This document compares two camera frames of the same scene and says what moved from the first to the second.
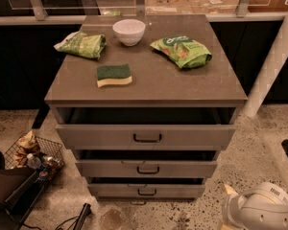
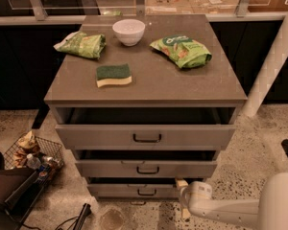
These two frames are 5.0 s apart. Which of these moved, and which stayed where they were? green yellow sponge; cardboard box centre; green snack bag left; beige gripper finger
Moved: beige gripper finger
Stayed: green yellow sponge; cardboard box centre; green snack bag left
